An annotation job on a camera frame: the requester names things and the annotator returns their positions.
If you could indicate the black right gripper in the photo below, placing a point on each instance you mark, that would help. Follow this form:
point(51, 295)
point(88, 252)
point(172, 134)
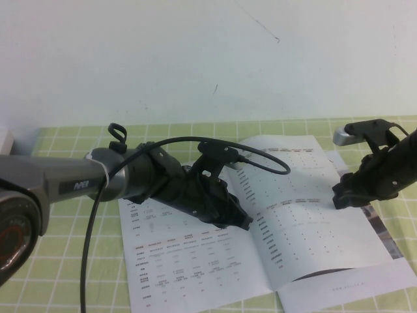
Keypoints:
point(378, 179)

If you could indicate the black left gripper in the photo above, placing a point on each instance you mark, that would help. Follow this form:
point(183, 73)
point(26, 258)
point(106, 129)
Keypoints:
point(187, 195)

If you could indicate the white printed booklet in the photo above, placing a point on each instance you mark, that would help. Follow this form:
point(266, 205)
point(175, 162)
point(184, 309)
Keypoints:
point(293, 234)

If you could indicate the dark right Piper robot arm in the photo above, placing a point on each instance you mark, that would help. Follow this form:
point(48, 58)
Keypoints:
point(407, 159)

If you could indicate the grey left Piper robot arm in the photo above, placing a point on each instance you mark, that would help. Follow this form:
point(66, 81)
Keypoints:
point(71, 172)

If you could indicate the white zip tie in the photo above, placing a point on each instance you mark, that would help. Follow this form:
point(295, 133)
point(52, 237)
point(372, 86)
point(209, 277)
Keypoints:
point(105, 172)

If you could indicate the green white checked tablecloth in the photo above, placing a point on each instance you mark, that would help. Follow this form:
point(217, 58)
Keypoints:
point(104, 261)

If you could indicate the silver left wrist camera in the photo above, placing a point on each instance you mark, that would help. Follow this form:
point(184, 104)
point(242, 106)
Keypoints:
point(236, 165)

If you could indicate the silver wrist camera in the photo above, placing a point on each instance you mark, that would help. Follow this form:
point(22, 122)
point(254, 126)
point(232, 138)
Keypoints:
point(343, 137)
point(236, 165)

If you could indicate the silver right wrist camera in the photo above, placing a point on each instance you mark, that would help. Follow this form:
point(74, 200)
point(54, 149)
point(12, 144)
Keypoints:
point(343, 137)

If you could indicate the black right camera mount bracket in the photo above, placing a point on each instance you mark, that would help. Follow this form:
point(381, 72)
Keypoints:
point(368, 126)

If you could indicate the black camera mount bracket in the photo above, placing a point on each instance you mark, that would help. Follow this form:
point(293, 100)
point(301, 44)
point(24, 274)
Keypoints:
point(368, 126)
point(216, 151)

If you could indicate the black left camera mount bracket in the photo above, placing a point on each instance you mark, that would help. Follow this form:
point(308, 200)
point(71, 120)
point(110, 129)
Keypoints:
point(216, 151)

